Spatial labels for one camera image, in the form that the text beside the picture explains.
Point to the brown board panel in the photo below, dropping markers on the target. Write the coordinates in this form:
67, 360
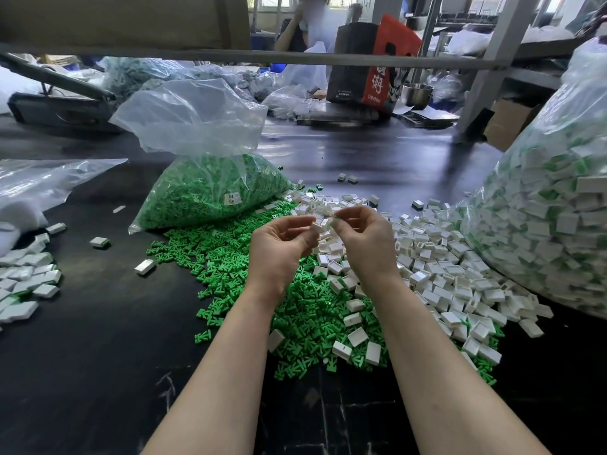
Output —
123, 20

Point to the metal bowl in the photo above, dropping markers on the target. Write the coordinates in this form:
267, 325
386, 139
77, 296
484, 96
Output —
418, 95

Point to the person's left forearm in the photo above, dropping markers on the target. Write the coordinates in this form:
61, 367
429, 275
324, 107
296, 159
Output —
213, 393

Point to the empty clear plastic bag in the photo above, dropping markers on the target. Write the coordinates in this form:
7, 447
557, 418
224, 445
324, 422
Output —
43, 177

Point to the black table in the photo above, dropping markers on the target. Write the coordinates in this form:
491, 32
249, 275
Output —
104, 374

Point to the person's right forearm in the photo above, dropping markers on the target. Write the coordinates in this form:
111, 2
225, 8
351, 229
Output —
451, 393

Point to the large bag of white caps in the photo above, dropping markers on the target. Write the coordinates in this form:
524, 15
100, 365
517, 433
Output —
555, 211

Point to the crumpled white plastic bag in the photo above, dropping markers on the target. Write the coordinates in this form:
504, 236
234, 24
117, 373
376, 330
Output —
284, 101

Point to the cardboard box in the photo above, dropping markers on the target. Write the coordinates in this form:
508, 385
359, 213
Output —
510, 123

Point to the single white plastic block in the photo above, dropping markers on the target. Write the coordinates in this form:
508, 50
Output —
322, 224

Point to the white bags on shelf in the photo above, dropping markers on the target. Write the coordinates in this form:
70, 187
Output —
493, 38

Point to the white plastic sheet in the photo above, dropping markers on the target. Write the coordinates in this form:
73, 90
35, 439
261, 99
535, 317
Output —
11, 85

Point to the black and red box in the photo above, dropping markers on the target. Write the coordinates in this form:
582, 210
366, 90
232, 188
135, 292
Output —
358, 73

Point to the pile of assembled white pieces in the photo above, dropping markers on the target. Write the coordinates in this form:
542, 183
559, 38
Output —
26, 279

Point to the person's right hand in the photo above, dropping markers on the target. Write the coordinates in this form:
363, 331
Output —
372, 251

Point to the grey metal shelf frame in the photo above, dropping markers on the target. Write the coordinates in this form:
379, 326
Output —
190, 53

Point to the pile of green parts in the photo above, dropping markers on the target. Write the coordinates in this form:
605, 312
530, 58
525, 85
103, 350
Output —
204, 256

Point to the pile of white plastic caps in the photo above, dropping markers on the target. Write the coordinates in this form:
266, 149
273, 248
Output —
451, 270

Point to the person's left hand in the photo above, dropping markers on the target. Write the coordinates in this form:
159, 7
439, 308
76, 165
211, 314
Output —
275, 260

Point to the bag of green clips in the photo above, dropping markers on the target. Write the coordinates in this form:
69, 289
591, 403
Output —
204, 192

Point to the clear bag of pale parts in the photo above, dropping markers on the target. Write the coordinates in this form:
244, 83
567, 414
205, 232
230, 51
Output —
156, 74

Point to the white paper sheets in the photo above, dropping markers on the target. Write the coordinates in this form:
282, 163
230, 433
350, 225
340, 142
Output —
427, 113

